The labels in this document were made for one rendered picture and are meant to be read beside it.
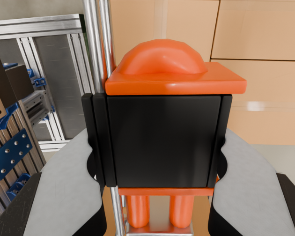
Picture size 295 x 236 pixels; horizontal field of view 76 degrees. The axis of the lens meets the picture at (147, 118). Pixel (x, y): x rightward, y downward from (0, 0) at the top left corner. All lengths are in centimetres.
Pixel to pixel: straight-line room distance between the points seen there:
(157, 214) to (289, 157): 189
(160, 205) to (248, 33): 74
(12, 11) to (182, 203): 152
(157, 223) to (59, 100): 120
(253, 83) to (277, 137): 32
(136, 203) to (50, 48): 115
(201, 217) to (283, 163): 142
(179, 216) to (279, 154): 183
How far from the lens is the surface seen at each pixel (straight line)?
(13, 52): 137
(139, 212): 18
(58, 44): 123
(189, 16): 79
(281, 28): 91
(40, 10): 149
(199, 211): 76
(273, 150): 194
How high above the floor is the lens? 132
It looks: 63 degrees down
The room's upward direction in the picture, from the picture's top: 177 degrees counter-clockwise
